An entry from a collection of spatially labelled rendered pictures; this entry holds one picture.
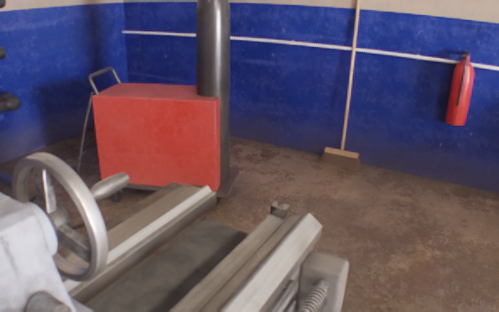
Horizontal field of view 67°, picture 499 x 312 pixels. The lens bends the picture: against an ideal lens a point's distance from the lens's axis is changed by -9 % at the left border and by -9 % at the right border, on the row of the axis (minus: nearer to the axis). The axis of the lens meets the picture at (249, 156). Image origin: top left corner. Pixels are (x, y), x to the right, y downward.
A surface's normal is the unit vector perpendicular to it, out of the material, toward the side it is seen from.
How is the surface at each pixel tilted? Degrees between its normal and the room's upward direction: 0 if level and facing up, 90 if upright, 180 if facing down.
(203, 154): 90
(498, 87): 90
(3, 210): 0
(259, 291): 36
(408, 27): 90
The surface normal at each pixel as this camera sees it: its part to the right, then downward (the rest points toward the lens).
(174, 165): -0.15, 0.37
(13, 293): 0.85, -0.04
